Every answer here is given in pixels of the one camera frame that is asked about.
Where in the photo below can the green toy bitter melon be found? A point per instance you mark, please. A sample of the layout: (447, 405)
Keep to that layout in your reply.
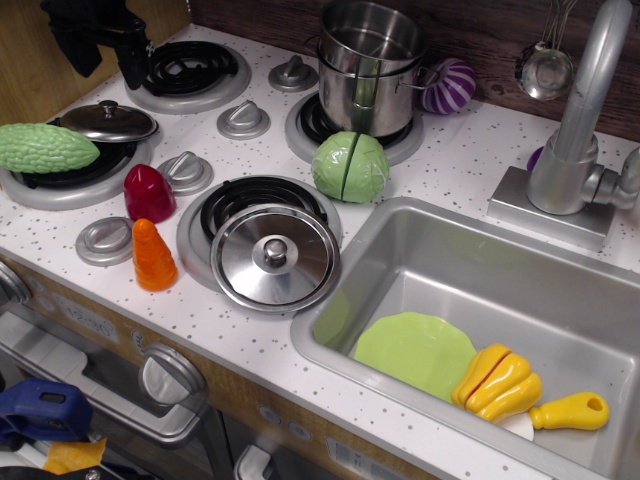
(39, 148)

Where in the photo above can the silver oven door handle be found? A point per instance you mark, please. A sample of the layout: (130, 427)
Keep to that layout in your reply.
(45, 356)

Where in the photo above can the large steel pot lid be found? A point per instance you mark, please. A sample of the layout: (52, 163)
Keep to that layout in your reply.
(275, 258)

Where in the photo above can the purple striped toy onion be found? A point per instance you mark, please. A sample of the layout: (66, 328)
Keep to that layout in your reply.
(450, 85)

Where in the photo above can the silver knob back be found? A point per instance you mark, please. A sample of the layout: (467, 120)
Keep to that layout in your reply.
(293, 76)

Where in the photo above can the small steel pot lid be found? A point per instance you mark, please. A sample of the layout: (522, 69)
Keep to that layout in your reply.
(109, 122)

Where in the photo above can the blue clamp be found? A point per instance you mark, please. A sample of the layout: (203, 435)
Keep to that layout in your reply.
(44, 410)

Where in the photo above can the silver knob middle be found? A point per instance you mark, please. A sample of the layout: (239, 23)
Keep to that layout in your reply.
(245, 121)

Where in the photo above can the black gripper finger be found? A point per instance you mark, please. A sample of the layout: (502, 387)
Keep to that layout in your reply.
(82, 52)
(133, 54)

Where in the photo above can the silver toy faucet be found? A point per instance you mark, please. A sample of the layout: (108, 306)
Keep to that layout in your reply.
(568, 195)

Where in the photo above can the silver knob centre left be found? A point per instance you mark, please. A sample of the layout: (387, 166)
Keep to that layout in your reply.
(187, 174)

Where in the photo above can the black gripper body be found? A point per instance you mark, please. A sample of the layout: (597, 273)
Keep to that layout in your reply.
(110, 23)

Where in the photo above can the stove burner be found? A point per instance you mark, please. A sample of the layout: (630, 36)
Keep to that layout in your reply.
(100, 181)
(307, 127)
(190, 77)
(205, 216)

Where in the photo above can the back right stove burner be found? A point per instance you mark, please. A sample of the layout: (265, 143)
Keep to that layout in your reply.
(307, 127)

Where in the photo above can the yellow handled toy knife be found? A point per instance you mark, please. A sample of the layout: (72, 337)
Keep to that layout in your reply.
(585, 411)

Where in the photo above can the silver knob front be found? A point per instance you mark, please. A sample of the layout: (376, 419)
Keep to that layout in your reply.
(106, 242)

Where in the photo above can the inner steel pot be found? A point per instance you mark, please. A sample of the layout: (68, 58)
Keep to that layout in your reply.
(369, 39)

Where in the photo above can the green plastic plate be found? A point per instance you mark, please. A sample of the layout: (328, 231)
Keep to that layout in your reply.
(423, 351)

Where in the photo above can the yellow tape piece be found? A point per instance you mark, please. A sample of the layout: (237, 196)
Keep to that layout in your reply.
(66, 456)

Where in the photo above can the silver oven dial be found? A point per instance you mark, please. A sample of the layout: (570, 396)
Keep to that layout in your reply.
(168, 377)

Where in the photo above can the front left stove burner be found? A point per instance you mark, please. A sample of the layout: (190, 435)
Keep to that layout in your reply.
(100, 181)

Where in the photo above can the silver sink basin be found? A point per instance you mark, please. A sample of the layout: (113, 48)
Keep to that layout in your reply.
(574, 318)

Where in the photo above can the front right stove burner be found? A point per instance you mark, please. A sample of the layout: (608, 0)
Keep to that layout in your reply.
(205, 216)

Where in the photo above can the back left stove burner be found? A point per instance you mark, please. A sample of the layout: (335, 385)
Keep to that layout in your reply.
(190, 77)

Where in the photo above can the large steel pot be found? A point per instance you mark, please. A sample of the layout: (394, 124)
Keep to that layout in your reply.
(357, 94)

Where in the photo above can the hanging steel spoon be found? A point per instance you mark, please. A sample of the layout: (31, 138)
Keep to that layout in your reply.
(544, 69)

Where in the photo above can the purple toy behind faucet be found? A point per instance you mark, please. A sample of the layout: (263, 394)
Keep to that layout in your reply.
(533, 159)

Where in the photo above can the silver knob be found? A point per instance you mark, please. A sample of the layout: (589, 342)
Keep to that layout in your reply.
(245, 121)
(187, 174)
(293, 76)
(106, 242)

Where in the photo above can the green toy cabbage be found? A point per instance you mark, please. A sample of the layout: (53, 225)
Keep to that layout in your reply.
(350, 167)

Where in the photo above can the orange toy carrot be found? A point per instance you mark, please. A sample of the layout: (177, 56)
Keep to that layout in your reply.
(155, 268)

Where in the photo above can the dark red toy pepper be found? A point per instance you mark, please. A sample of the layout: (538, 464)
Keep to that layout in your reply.
(148, 195)

